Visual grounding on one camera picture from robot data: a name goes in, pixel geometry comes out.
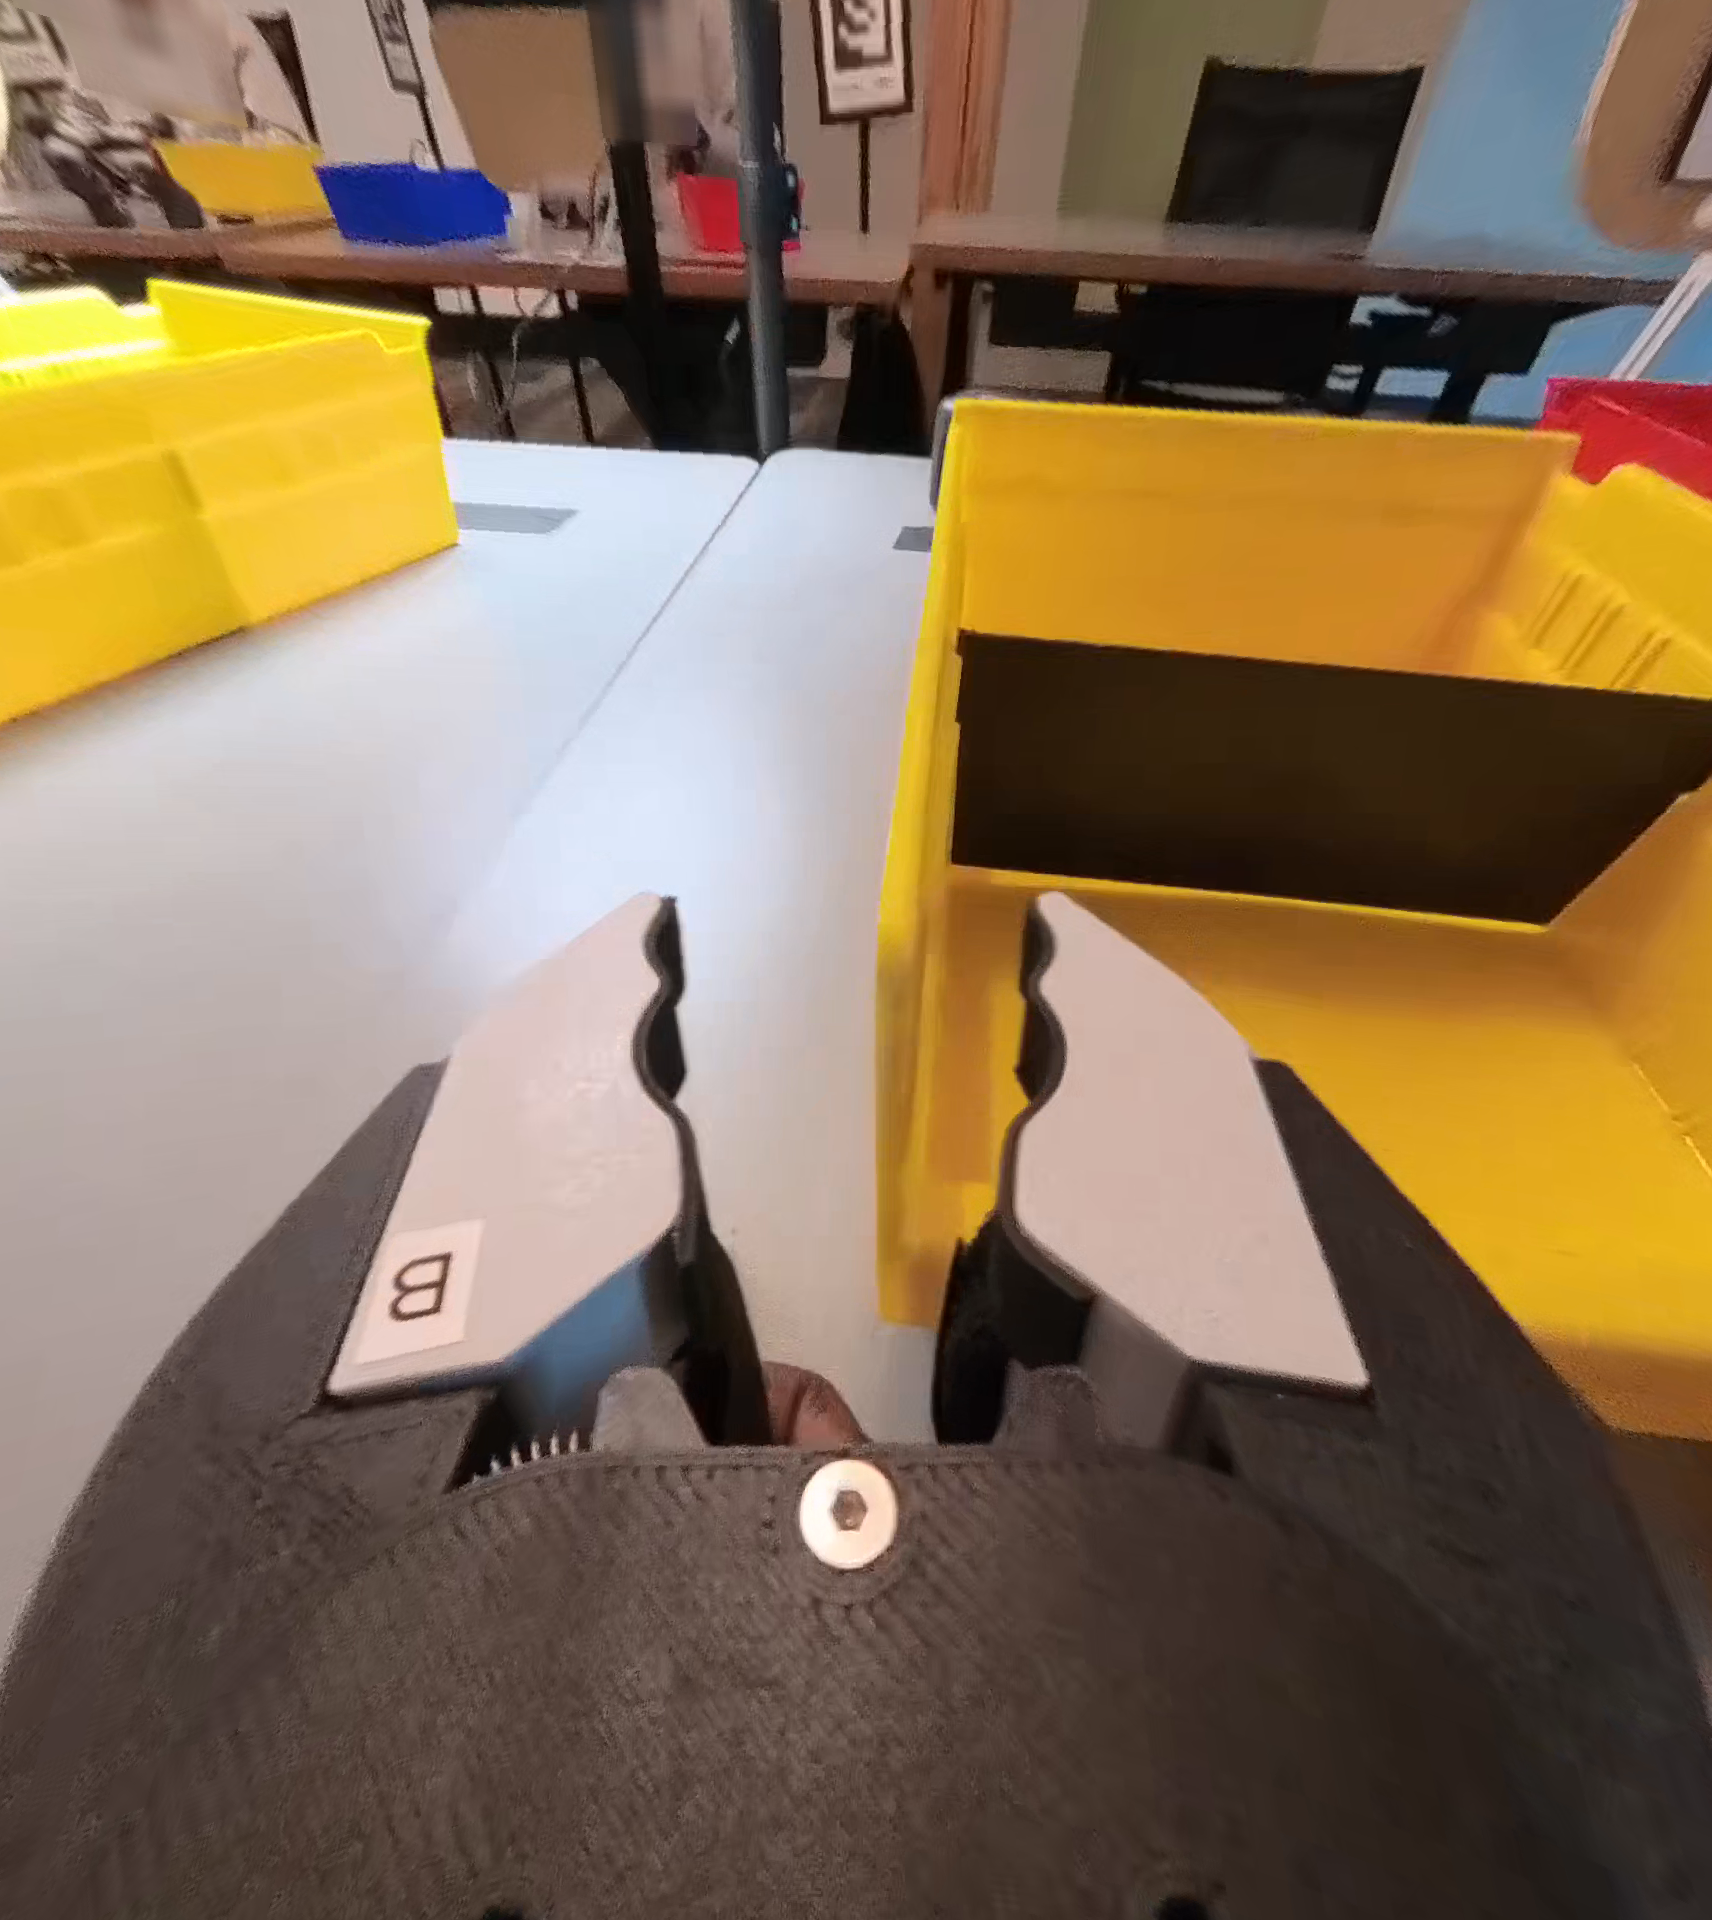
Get wooden-backed instruction board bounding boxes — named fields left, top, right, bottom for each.
left=1574, top=0, right=1712, bottom=257

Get small yellow bin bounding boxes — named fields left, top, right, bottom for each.
left=157, top=139, right=336, bottom=224

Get black office chair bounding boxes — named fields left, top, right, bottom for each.
left=1108, top=56, right=1428, bottom=409

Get black bin divider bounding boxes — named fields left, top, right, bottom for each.
left=948, top=631, right=1712, bottom=925

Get small framed marker sign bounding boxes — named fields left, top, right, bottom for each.
left=810, top=0, right=914, bottom=126

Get long wooden table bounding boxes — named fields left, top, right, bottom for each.
left=0, top=210, right=917, bottom=309
left=912, top=210, right=1697, bottom=407

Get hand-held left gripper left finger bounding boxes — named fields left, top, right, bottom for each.
left=328, top=893, right=687, bottom=1402

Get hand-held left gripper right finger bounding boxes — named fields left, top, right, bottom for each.
left=994, top=893, right=1374, bottom=1418

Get person's left hand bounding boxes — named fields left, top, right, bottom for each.
left=762, top=1361, right=860, bottom=1447

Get red plastic bin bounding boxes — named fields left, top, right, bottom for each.
left=1541, top=360, right=1712, bottom=549

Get yellow plastic bin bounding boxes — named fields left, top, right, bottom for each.
left=878, top=394, right=1712, bottom=1443
left=0, top=279, right=459, bottom=752

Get brown board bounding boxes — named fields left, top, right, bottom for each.
left=428, top=0, right=648, bottom=147

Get small red bin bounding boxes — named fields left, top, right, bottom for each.
left=676, top=172, right=806, bottom=254

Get black stand pole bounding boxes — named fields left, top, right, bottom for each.
left=728, top=0, right=802, bottom=459

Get blue plastic bin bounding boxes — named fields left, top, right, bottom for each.
left=316, top=162, right=511, bottom=246

